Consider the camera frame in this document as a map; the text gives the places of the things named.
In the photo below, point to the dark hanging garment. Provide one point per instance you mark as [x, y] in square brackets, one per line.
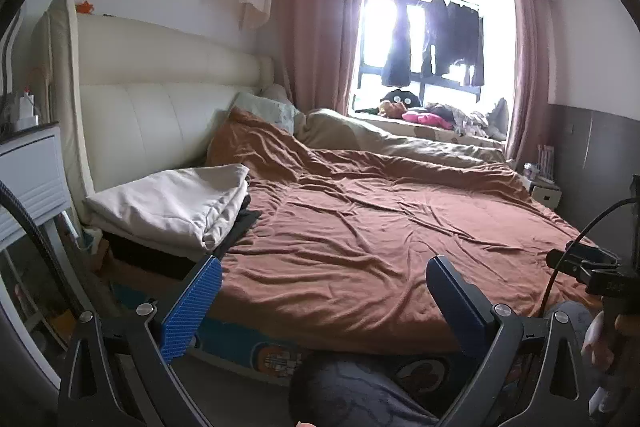
[397, 42]

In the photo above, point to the person's left leg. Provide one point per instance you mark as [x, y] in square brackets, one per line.
[350, 392]

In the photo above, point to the beige duvet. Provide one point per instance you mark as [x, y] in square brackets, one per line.
[390, 142]

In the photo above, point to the bottles on nightstand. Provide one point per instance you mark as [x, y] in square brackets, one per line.
[542, 162]

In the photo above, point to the black folded clothes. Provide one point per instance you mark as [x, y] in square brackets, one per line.
[240, 224]

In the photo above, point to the pale green pillow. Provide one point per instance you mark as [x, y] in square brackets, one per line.
[265, 109]

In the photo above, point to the cream padded headboard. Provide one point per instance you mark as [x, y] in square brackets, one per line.
[150, 107]

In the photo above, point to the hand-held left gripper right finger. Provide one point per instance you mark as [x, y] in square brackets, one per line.
[455, 307]

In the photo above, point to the small orange ornament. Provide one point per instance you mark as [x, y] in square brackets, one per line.
[85, 7]

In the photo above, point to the window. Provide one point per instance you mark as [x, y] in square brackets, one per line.
[375, 32]

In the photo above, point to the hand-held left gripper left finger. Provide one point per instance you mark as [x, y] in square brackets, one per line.
[192, 307]

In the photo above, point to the white nightstand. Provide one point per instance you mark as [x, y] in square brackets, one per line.
[545, 194]

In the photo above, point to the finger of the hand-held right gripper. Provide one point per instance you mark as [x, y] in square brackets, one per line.
[590, 258]

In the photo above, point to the black plush toy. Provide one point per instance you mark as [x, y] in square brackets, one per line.
[400, 99]

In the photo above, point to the pink cloth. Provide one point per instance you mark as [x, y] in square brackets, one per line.
[425, 118]

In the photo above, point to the pink curtain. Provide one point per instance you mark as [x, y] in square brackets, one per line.
[525, 72]
[320, 22]

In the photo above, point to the pile of mixed clothes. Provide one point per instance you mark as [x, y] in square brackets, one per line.
[470, 119]

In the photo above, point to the dark hanging clothes row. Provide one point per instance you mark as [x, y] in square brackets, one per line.
[455, 37]

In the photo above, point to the beige jacket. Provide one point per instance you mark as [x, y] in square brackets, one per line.
[170, 202]

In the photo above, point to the brown bed sheet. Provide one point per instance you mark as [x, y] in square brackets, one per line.
[360, 232]

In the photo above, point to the person's right hand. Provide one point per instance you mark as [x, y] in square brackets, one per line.
[595, 347]

